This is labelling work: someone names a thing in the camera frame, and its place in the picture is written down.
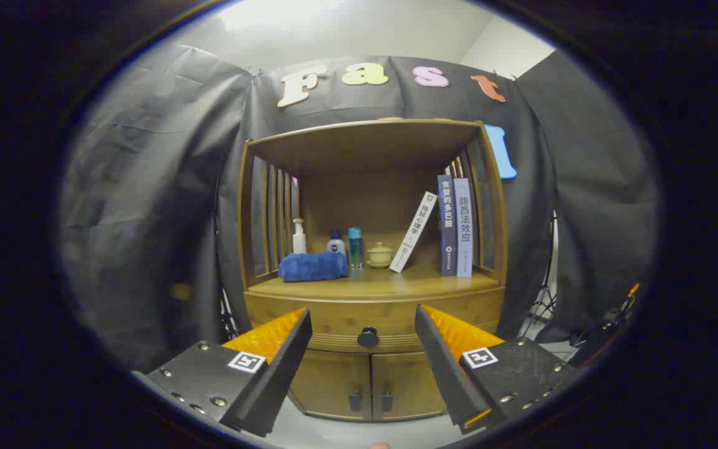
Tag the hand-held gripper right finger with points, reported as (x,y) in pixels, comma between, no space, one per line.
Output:
(443,368)

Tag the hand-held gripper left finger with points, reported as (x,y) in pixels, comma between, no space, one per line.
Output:
(278,380)

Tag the black round drawer knob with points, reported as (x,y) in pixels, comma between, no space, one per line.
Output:
(368,337)

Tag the wooden drawer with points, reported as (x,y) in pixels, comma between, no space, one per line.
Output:
(334,321)

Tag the wooden cabinet door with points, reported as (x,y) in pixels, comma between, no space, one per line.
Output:
(406,386)
(328,386)

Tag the wooden countertop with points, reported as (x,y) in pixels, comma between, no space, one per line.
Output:
(396,280)

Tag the wooden cabinet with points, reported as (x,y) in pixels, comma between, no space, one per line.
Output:
(365,187)

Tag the black tripod stand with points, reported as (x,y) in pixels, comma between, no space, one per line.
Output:
(228,318)
(545,305)

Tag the blue rolled towel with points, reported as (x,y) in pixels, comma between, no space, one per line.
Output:
(312,267)

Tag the beige lidded tea cup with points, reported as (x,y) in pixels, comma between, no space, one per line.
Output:
(379,255)

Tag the white pump bottle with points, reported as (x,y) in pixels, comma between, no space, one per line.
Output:
(299,243)

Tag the light purple book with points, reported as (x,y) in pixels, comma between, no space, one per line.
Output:
(464,231)

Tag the white book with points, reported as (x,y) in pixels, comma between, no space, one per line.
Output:
(413,232)

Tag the dark blue book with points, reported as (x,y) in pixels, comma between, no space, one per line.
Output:
(447,224)

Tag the white bottle with blue cap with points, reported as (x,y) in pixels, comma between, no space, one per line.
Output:
(336,246)

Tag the clear blue bottle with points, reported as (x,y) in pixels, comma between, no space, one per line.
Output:
(355,249)

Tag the dark equipment with orange tip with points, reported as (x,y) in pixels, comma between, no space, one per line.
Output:
(602,337)

